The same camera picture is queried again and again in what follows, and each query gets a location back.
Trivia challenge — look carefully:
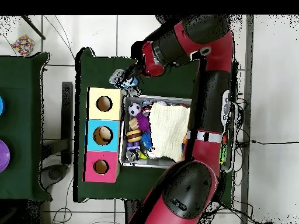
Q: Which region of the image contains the clear blue packet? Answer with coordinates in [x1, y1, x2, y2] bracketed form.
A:
[109, 68, 140, 89]

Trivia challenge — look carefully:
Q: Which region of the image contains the wooden box with three holes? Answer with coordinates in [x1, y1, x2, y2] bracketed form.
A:
[84, 87, 124, 183]

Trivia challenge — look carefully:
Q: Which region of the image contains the shallow clear mesh bin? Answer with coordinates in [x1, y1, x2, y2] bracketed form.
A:
[119, 94, 237, 173]

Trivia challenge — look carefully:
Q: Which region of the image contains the small soccer ball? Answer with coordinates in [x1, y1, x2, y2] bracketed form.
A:
[128, 102, 142, 117]

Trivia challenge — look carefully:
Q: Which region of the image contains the dark green table cloth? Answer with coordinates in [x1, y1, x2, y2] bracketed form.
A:
[74, 46, 240, 208]

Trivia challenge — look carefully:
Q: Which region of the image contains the purple spiky ball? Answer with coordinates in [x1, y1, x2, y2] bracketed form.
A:
[135, 113, 150, 133]

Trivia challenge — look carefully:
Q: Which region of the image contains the brown wooden yo-yo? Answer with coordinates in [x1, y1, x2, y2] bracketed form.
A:
[126, 129, 143, 143]

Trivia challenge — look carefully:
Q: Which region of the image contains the cream yellow waffle cloth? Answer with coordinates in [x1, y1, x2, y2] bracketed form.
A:
[147, 101, 192, 163]

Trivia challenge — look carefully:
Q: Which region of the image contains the blue spiky ball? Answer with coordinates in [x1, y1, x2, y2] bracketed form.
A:
[141, 131, 154, 149]

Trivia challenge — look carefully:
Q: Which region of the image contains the black white striped toy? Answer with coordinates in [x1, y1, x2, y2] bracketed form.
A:
[126, 149, 141, 163]

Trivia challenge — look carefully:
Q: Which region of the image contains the black upright panel stand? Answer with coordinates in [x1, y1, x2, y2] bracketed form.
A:
[40, 81, 75, 190]

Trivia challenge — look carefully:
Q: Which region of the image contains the multicoloured speckled toy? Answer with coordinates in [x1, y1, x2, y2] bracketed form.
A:
[10, 34, 36, 57]

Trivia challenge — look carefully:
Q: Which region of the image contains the dark green side table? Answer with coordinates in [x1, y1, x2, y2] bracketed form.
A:
[0, 52, 51, 201]

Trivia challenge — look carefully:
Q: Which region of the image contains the purple round disc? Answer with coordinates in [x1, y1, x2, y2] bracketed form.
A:
[0, 139, 11, 173]

